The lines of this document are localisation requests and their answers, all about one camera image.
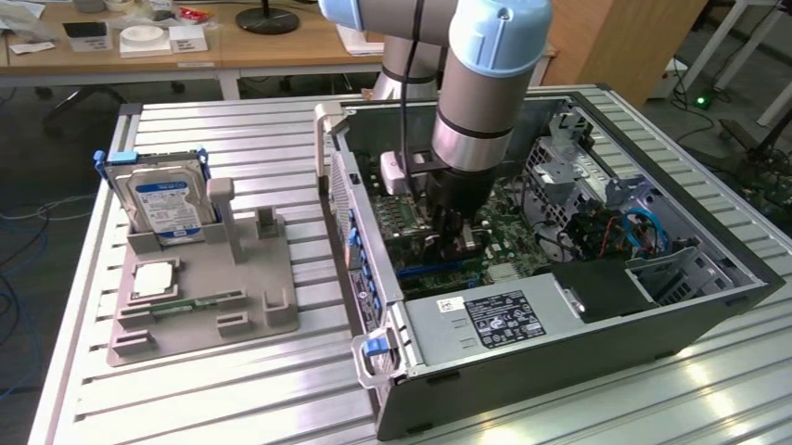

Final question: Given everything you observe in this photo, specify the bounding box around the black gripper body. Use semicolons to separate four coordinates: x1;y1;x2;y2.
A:
428;167;497;224

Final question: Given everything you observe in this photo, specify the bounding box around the graphics card with fan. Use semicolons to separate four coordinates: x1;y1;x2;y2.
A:
388;222;490;274

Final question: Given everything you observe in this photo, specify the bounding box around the blue expansion slot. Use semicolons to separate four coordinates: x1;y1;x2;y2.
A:
395;261;466;280

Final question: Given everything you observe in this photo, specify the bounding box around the green motherboard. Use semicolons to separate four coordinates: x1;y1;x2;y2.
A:
370;175;555;299

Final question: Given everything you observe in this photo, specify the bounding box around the metal disk bay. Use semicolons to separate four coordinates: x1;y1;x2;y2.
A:
523;135;611;224

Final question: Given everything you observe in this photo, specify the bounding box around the grey power supply unit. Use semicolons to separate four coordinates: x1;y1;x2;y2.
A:
400;273;586;365

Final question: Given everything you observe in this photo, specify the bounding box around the black plastic shroud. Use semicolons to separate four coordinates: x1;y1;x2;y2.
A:
551;259;658;324

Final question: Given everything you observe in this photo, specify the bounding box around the open black PC case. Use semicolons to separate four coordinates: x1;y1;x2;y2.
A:
312;90;786;441

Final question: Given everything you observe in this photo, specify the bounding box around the stack of white papers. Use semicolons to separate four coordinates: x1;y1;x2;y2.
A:
335;22;386;57

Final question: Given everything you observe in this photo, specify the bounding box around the grey parts rack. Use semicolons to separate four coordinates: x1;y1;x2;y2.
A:
105;178;303;370

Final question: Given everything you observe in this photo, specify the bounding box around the wooden cabinet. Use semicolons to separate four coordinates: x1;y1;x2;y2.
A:
543;0;710;108

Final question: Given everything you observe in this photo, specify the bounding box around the green RAM stick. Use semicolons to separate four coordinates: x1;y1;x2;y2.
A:
151;295;240;317

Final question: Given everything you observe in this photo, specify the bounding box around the wooden desk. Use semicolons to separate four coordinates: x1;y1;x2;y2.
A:
0;0;558;101

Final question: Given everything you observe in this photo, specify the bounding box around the hard disk in blue caddy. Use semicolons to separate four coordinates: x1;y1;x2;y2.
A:
92;146;215;246

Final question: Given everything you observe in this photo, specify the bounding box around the silver CPU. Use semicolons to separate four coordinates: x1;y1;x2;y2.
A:
131;263;177;299

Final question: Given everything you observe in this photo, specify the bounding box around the black round lamp base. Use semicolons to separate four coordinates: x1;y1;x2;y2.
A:
233;0;302;35

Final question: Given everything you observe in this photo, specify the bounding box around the small white labelled box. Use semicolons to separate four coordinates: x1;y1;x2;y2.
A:
167;25;209;55

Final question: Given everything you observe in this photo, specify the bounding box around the red packet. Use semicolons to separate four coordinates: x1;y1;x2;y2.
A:
176;4;211;25

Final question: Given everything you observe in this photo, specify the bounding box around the white box with tape roll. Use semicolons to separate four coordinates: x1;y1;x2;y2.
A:
117;25;172;59

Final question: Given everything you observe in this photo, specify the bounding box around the white box with black top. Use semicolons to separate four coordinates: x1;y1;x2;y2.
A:
61;21;115;53

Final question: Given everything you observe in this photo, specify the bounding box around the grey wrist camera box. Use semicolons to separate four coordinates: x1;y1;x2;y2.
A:
379;148;446;197

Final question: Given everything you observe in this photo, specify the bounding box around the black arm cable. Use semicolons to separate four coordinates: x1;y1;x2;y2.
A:
398;0;428;192

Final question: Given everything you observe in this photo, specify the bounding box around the blue disk wire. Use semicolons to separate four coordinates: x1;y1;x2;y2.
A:
622;210;670;255

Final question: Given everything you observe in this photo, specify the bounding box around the white table frame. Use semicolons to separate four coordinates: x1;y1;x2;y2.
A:
680;0;792;127

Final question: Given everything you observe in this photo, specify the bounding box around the blue floor cable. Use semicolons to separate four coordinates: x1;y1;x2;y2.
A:
0;194;95;401

